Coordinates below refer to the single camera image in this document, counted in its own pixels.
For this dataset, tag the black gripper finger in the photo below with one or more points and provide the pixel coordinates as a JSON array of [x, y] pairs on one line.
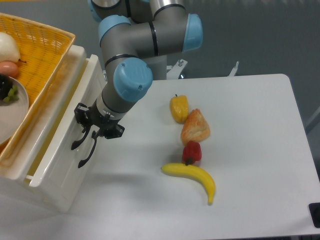
[[112, 132], [81, 117]]

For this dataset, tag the dark grapes bunch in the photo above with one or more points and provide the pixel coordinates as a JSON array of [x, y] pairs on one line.
[[8, 90]]

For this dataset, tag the white plate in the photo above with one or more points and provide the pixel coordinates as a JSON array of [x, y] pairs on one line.
[[13, 113]]

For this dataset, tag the white pear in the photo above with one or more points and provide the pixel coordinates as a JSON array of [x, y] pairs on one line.
[[9, 50]]

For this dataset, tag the black device at edge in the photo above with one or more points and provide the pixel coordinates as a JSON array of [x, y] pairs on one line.
[[314, 209]]

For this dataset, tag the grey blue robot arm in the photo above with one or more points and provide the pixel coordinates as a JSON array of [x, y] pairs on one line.
[[131, 31]]

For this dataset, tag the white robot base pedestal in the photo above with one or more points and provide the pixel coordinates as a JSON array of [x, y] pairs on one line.
[[158, 66]]

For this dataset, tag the pink sausage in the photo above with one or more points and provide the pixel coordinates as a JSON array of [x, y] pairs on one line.
[[9, 69]]

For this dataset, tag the croissant bread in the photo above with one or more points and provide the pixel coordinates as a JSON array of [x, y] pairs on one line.
[[195, 128]]

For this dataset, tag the yellow woven basket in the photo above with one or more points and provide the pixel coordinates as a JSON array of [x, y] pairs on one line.
[[43, 47]]

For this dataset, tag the yellow banana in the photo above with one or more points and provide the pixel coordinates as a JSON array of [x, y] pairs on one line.
[[195, 173]]

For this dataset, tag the white drawer cabinet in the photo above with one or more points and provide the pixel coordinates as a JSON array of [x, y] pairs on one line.
[[27, 156]]

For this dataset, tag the white metal frame bracket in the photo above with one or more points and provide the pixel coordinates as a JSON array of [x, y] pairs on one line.
[[173, 72]]

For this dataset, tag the red bell pepper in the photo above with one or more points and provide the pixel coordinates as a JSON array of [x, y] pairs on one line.
[[192, 153]]

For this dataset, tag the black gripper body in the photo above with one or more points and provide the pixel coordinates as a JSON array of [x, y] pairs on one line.
[[102, 122]]

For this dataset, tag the yellow bell pepper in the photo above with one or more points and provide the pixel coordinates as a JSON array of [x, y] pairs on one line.
[[179, 108]]

